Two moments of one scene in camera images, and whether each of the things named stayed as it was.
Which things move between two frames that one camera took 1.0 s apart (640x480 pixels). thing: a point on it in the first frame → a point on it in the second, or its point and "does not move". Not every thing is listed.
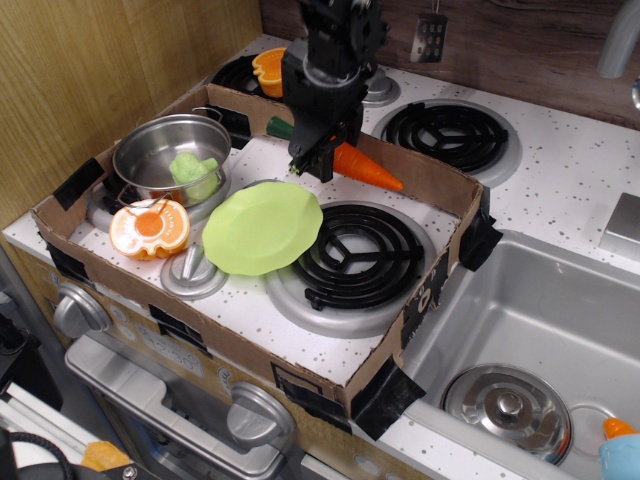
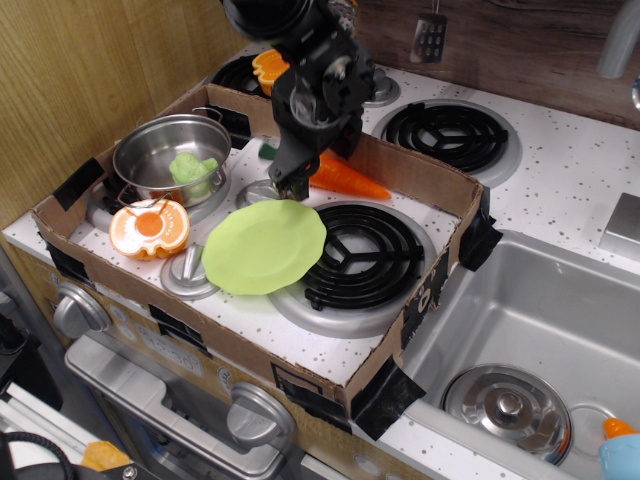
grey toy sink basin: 562,313 does not move
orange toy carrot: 347,159 → 335,173
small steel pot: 143,156 does not move
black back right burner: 457,137 does not move
